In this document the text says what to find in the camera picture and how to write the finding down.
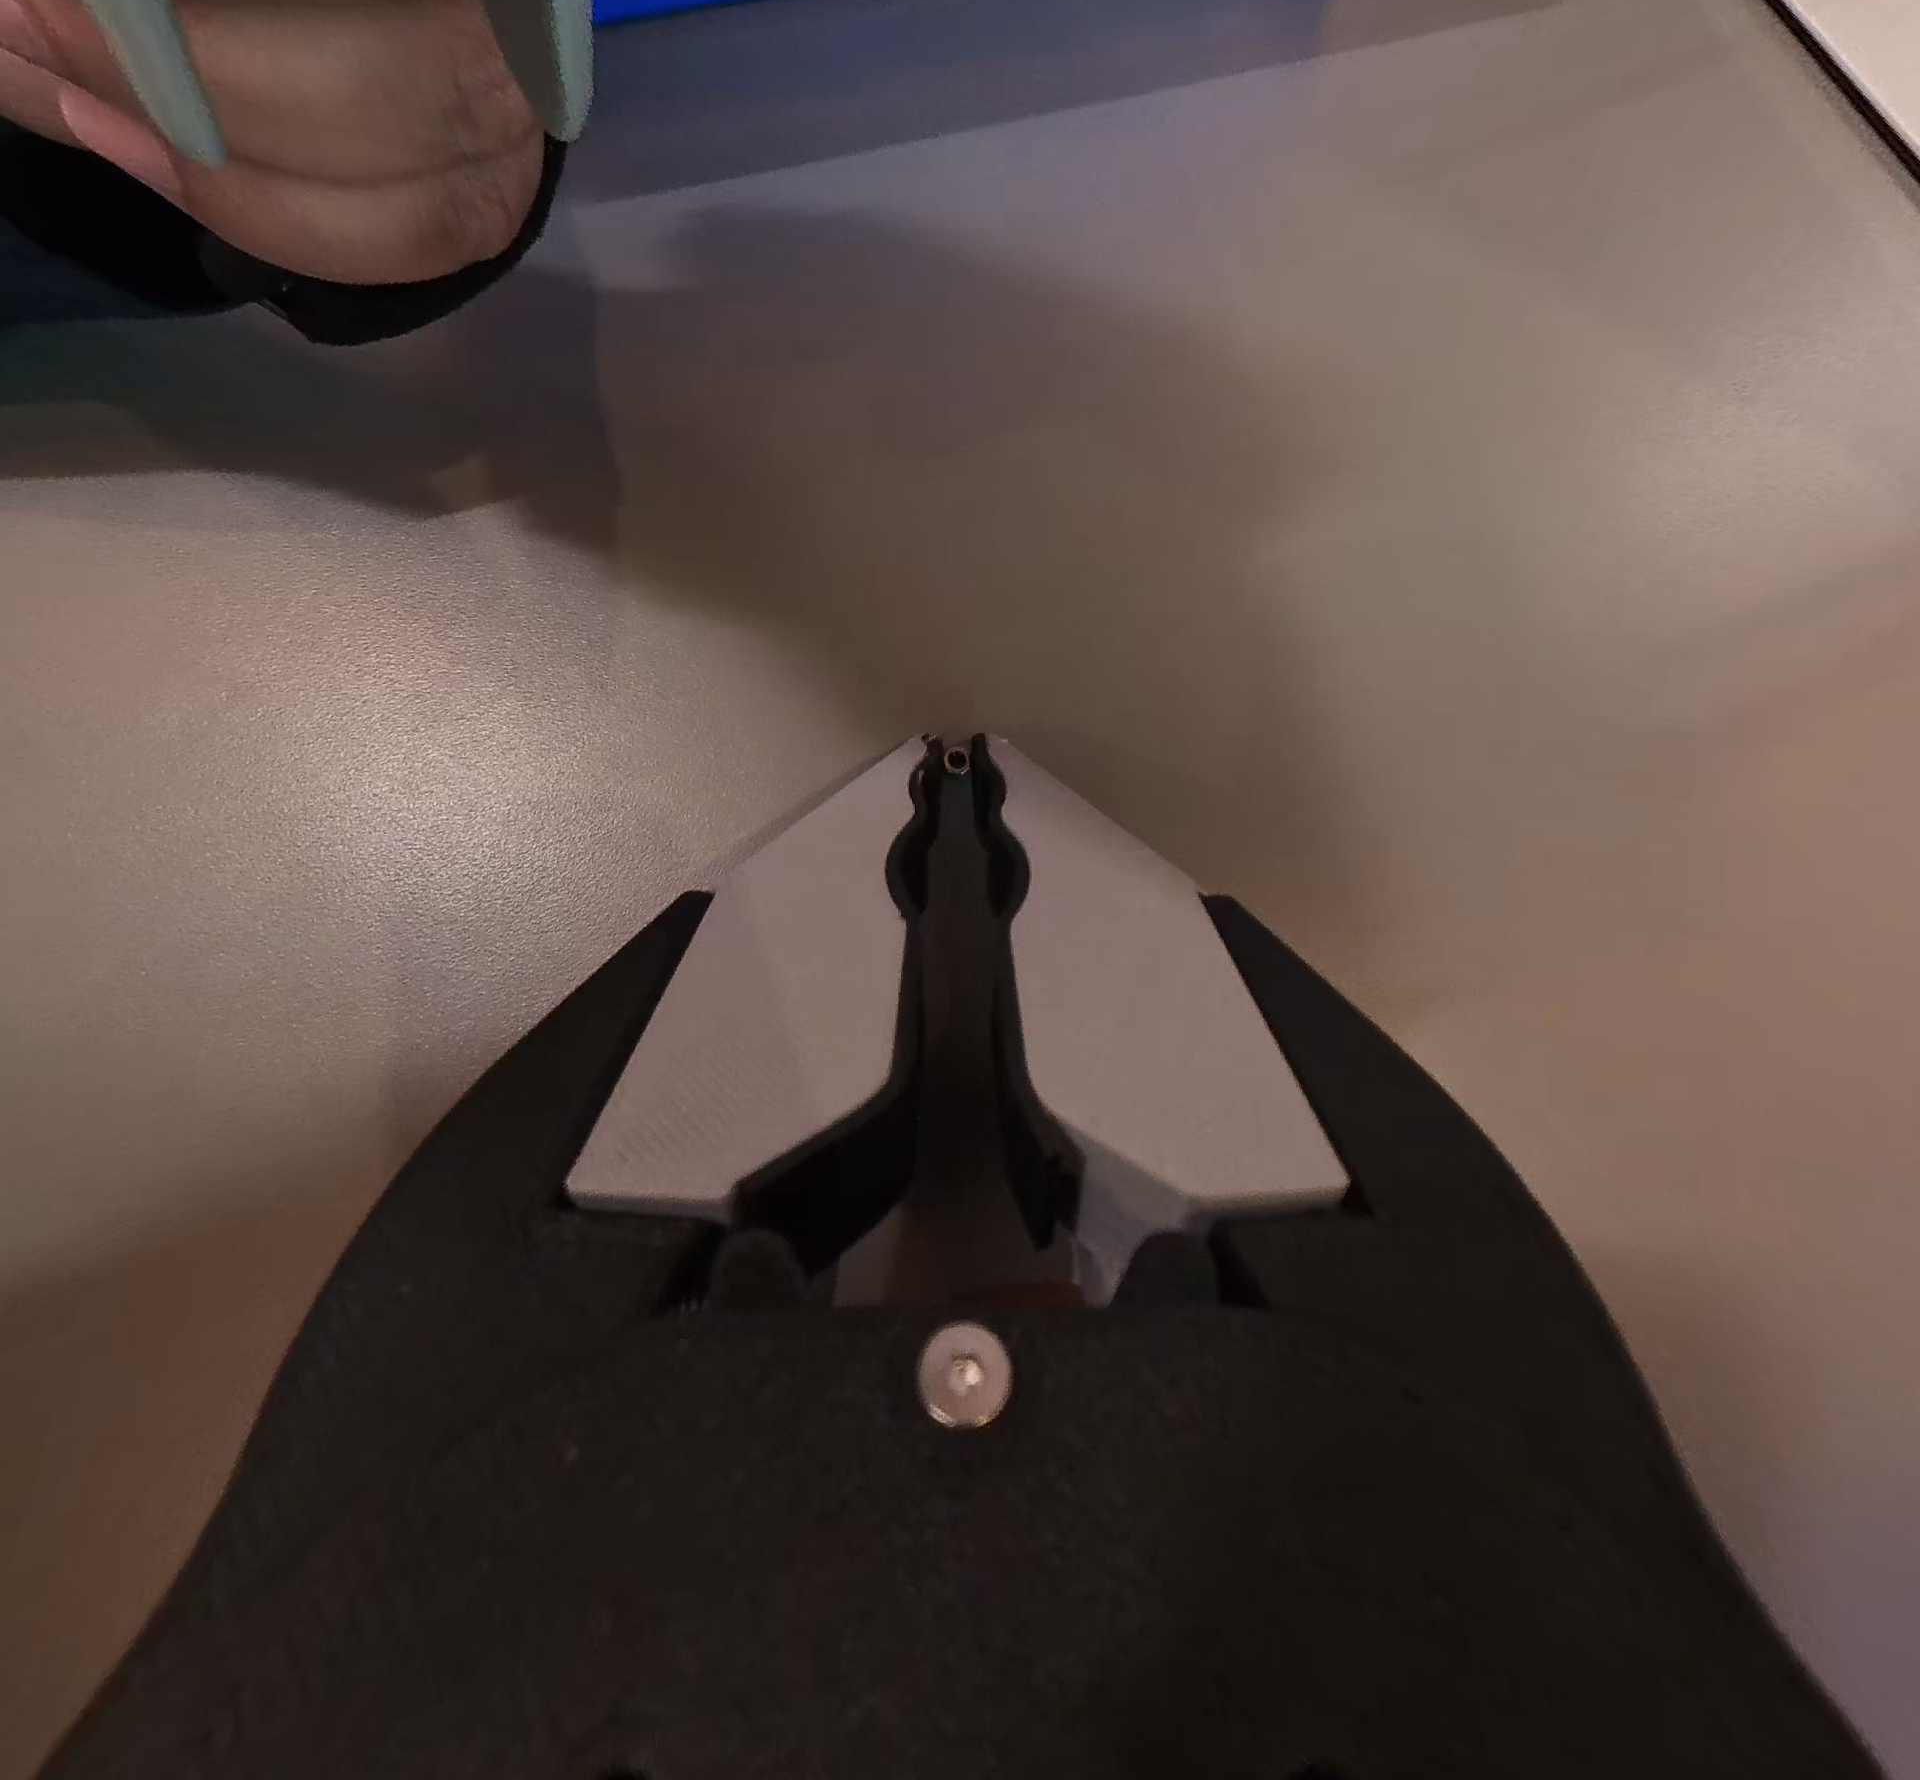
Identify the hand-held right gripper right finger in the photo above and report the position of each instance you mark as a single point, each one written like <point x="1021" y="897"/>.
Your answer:
<point x="1171" y="1045"/>

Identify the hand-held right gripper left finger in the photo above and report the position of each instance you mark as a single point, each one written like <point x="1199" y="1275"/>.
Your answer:
<point x="767" y="1029"/>

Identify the grey desk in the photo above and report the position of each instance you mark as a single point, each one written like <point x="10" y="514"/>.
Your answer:
<point x="1200" y="460"/>

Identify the person's left hand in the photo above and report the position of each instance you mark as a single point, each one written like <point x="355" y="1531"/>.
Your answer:
<point x="346" y="85"/>

